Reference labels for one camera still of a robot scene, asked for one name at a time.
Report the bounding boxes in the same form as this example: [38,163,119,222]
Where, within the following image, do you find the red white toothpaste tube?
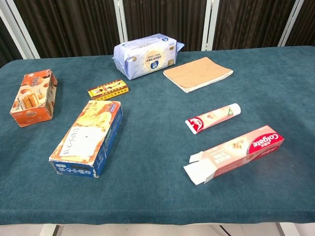
[185,103,242,135]

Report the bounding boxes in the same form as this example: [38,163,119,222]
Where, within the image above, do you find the red Colgate toothpaste box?
[183,125,285,186]

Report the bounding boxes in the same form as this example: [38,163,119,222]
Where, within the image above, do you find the small yellow red box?
[87,79,130,101]

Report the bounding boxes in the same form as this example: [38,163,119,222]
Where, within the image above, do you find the blue yellow biscuit box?
[48,100,124,178]

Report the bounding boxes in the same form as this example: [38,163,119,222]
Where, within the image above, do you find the orange biscuit box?
[9,69,58,128]

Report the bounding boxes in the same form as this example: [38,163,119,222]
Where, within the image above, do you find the tan folded cloth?
[163,57,234,93]

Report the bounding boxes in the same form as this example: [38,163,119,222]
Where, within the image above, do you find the blue white tissue pack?
[112,33,185,81]

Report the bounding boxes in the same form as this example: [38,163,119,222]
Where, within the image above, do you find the teal table cloth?
[0,45,315,226]

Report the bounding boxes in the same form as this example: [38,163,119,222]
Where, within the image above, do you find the white table leg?
[38,224,64,236]
[275,222,291,236]

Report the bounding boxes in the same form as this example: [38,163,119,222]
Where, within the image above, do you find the white screen frame post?
[113,0,128,45]
[201,0,220,52]
[0,0,41,59]
[278,0,308,47]

